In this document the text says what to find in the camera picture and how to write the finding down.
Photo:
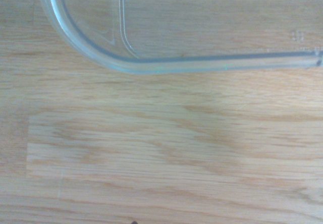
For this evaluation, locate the clear plastic food container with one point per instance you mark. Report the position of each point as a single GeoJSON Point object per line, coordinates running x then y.
{"type": "Point", "coordinates": [83, 45]}

